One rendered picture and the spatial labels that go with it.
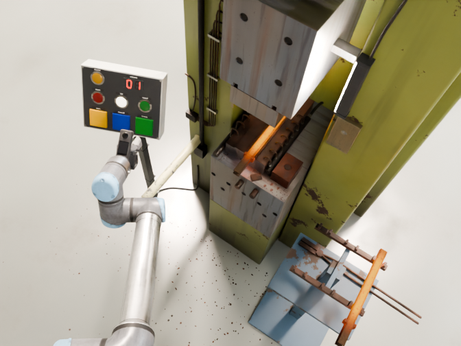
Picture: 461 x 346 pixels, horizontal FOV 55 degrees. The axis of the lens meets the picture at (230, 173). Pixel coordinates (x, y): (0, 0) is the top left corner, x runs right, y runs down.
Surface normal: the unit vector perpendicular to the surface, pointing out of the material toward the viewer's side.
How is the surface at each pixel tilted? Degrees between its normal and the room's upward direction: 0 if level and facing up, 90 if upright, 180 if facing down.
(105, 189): 55
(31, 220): 0
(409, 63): 90
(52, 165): 0
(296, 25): 90
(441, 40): 90
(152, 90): 60
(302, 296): 0
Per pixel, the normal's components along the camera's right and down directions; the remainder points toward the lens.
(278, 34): -0.57, 0.71
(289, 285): 0.05, -0.47
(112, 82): -0.12, 0.51
